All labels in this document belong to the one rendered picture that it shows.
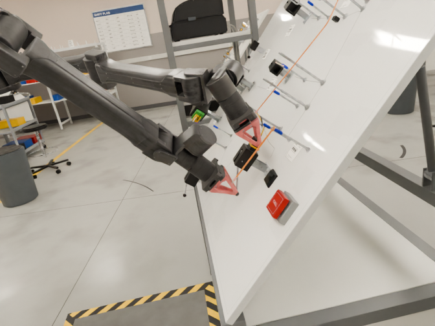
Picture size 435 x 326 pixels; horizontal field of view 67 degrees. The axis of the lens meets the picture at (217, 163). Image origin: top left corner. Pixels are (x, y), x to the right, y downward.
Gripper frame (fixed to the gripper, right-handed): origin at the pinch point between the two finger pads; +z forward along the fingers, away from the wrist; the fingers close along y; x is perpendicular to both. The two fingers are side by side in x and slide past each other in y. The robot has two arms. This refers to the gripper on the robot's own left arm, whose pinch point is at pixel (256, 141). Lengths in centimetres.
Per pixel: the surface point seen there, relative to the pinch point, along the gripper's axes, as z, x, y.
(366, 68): -5.3, -28.0, -10.7
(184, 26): -30, 0, 106
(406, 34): -8.8, -35.4, -15.4
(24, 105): -74, 371, 624
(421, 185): 34.7, -31.0, -6.5
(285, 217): 8.1, 3.3, -23.1
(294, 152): 4.7, -6.4, -7.5
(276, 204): 5.5, 3.5, -20.9
